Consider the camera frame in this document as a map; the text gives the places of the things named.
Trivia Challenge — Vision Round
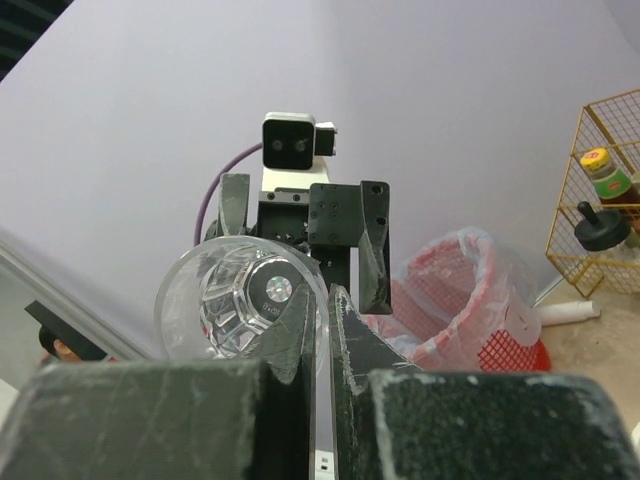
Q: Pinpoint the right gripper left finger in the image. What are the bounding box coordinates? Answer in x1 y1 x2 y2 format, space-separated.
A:
1 285 316 479

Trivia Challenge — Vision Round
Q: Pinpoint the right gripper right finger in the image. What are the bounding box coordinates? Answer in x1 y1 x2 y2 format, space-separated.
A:
328 285 639 479

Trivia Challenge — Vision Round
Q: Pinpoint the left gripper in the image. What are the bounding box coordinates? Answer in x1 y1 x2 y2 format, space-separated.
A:
203 173 392 315

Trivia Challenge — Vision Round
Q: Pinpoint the clear glass cup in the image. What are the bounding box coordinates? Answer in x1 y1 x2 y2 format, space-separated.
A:
154 236 328 359

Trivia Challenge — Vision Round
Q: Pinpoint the pink trash basket with bag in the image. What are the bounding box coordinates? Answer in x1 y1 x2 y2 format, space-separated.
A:
364 227 551 372

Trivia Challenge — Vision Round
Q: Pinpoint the black lid shaker jar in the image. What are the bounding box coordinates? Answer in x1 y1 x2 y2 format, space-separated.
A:
574 201 639 262

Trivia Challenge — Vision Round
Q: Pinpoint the red label sauce bottle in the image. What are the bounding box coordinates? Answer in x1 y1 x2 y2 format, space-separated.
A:
580 148 639 205

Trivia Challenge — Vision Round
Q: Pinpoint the white paper roll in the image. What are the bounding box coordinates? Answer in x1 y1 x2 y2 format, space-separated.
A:
535 301 601 327

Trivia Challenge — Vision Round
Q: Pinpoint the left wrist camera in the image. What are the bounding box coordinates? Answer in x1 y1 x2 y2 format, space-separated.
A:
261 112 338 192

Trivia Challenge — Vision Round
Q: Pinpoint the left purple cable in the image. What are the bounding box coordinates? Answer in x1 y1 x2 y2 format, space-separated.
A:
191 141 265 247

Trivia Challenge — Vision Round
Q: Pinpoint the gold wire basket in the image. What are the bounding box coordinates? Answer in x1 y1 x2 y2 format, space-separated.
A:
546 89 639 297

